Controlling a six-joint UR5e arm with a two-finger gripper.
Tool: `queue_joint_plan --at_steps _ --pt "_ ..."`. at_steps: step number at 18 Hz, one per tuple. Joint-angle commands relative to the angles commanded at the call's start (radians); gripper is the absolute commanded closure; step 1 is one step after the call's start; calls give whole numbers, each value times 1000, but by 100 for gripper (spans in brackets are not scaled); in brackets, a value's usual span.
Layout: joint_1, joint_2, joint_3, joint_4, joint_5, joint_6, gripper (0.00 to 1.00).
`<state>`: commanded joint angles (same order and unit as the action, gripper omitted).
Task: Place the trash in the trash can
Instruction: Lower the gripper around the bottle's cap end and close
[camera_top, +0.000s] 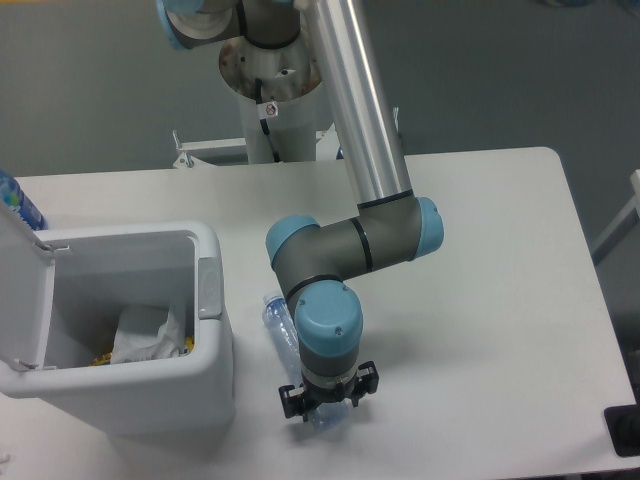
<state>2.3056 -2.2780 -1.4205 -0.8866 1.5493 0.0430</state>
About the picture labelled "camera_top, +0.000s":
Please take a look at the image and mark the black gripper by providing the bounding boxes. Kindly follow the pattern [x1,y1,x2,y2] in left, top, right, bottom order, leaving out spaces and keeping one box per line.
[278,361,379,422]

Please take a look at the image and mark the clear plastic water bottle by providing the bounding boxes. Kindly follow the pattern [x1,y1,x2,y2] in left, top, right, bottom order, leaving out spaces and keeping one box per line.
[262,291,350,433]

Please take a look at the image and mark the white plastic bag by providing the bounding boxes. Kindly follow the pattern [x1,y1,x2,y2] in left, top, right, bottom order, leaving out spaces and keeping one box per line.
[111,305,186,364]

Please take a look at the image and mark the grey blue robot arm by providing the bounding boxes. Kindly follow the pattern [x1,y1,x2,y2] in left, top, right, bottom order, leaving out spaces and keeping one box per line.
[156,1,444,418]

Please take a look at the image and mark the colourful trash in bin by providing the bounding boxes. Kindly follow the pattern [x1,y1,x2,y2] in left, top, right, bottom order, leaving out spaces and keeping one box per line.
[89,336,195,366]

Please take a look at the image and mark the white plastic trash can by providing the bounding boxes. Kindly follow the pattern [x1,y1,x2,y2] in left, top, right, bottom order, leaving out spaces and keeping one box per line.
[1,207,235,435]

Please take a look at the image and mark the black device at table edge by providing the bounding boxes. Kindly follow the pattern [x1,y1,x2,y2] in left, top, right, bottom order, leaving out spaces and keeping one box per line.
[604,404,639,458]

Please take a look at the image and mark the blue labelled bottle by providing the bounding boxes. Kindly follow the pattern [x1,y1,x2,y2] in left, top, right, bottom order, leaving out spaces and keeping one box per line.
[1,171,48,231]

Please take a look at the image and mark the white metal base frame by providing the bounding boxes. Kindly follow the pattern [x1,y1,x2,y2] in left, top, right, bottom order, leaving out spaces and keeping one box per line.
[172,124,343,168]

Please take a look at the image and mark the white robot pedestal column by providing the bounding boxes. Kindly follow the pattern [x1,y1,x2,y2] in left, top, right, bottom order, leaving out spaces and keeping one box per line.
[219,30,324,164]

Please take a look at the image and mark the black cable on pedestal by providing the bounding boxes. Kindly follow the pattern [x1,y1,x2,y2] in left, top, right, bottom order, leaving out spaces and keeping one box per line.
[254,76,283,164]

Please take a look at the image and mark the white frame right edge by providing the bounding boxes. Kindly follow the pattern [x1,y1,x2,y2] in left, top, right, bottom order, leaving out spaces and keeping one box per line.
[591,169,639,266]

